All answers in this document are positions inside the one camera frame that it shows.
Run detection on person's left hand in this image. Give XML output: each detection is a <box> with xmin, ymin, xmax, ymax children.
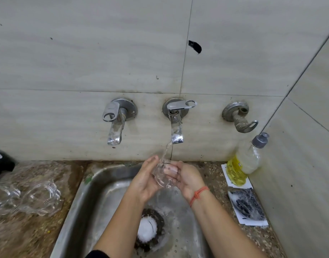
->
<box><xmin>125</xmin><ymin>155</ymin><xmax>165</xmax><ymax>204</ymax></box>

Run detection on person's right hand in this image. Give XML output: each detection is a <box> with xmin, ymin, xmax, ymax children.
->
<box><xmin>163</xmin><ymin>160</ymin><xmax>209</xmax><ymax>208</ymax></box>

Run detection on clear glass cup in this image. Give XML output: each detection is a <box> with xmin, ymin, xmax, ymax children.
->
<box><xmin>19</xmin><ymin>180</ymin><xmax>63</xmax><ymax>216</ymax></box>
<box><xmin>153</xmin><ymin>159</ymin><xmax>181</xmax><ymax>189</ymax></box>
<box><xmin>0</xmin><ymin>182</ymin><xmax>21</xmax><ymax>215</ymax></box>

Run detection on yellow dish soap bottle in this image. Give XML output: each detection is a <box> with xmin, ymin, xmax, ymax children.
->
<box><xmin>226</xmin><ymin>132</ymin><xmax>270</xmax><ymax>186</ymax></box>

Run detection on dark speckled sponge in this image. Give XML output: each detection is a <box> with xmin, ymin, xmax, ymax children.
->
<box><xmin>229</xmin><ymin>188</ymin><xmax>267</xmax><ymax>221</ymax></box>

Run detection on black dish rack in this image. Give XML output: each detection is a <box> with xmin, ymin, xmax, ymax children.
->
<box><xmin>0</xmin><ymin>149</ymin><xmax>16</xmax><ymax>183</ymax></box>

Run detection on person's right forearm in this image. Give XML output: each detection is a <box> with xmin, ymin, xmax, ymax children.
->
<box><xmin>190</xmin><ymin>190</ymin><xmax>267</xmax><ymax>258</ymax></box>

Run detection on person's left forearm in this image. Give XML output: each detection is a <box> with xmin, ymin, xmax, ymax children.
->
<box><xmin>93</xmin><ymin>196</ymin><xmax>145</xmax><ymax>258</ymax></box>

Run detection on orange wrist thread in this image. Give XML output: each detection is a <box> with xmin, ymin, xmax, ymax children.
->
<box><xmin>189</xmin><ymin>186</ymin><xmax>210</xmax><ymax>208</ymax></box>

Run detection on metal sink drain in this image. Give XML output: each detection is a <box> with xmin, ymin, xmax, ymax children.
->
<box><xmin>134</xmin><ymin>208</ymin><xmax>165</xmax><ymax>253</ymax></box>

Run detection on stainless steel sink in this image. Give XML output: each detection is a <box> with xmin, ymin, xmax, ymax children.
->
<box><xmin>49</xmin><ymin>161</ymin><xmax>216</xmax><ymax>258</ymax></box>

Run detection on black tape piece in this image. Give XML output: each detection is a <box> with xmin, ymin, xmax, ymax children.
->
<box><xmin>188</xmin><ymin>40</ymin><xmax>202</xmax><ymax>54</ymax></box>

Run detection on chrome wall tap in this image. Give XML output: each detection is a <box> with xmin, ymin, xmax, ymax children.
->
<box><xmin>162</xmin><ymin>97</ymin><xmax>198</xmax><ymax>144</ymax></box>
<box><xmin>102</xmin><ymin>98</ymin><xmax>138</xmax><ymax>146</ymax></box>

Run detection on grey wall valve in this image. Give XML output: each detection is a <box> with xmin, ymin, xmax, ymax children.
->
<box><xmin>222</xmin><ymin>101</ymin><xmax>259</xmax><ymax>134</ymax></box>

